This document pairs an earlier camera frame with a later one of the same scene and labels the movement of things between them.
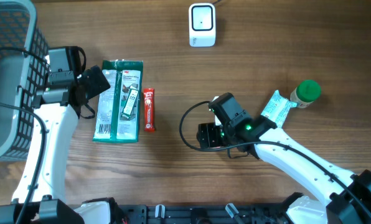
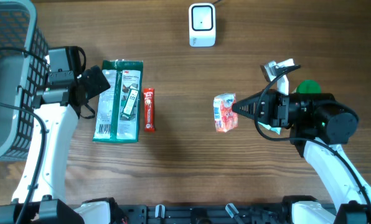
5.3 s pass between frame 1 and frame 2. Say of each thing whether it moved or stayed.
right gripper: moved
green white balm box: stayed
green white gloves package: stayed
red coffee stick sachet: stayed
